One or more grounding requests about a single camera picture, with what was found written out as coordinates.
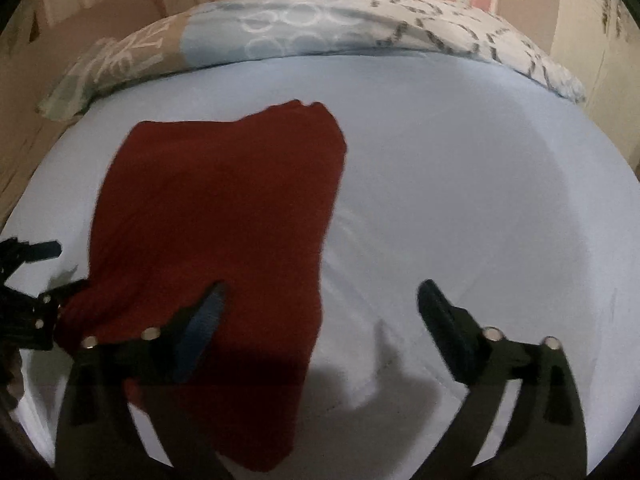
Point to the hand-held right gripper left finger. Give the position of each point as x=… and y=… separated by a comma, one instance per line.
x=202, y=325

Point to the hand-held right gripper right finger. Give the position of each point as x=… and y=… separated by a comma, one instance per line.
x=445, y=320

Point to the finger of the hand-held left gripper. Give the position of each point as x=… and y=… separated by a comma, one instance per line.
x=42, y=250
x=37, y=320

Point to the dark red knit garment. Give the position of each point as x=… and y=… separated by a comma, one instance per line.
x=215, y=210

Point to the light blue bed sheet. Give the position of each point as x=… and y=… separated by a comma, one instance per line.
x=450, y=200

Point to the beige bed board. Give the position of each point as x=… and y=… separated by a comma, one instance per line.
x=60, y=30
x=600, y=70

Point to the patterned grey white pillow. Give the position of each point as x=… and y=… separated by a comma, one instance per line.
x=310, y=25

